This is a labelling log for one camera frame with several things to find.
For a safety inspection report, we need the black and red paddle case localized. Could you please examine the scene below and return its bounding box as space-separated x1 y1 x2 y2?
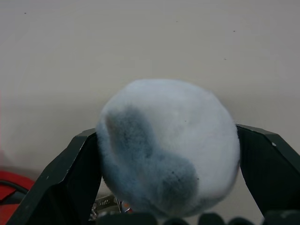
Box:
0 170 37 225

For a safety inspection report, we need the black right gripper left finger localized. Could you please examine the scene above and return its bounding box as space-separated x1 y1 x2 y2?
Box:
7 127 104 225

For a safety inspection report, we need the white grey plush ball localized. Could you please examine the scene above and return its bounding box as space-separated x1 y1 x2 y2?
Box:
95 78 241 218

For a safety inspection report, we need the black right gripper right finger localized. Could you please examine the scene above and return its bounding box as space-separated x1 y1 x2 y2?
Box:
235 123 300 222

